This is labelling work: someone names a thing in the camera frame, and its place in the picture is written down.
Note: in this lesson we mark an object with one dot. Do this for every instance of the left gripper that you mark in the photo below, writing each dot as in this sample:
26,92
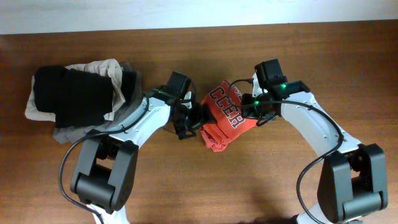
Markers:
202,115

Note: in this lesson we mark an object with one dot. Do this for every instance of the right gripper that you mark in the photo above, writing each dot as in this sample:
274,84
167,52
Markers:
249,112

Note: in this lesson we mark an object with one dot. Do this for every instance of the red printed t-shirt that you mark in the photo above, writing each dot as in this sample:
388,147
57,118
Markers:
229,123

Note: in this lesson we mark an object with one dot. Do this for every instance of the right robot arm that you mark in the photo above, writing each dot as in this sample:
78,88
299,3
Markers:
353,180

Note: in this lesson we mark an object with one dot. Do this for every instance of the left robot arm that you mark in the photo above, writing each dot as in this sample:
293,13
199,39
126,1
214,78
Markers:
104,174

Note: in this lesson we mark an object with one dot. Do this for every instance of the beige folded garment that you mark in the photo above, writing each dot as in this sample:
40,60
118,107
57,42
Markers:
106,68

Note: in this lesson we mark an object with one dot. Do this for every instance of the black folded garment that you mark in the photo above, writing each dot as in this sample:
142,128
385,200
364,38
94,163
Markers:
77,98

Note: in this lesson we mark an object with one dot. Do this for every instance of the grey folded garment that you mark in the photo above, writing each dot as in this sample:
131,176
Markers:
132,91

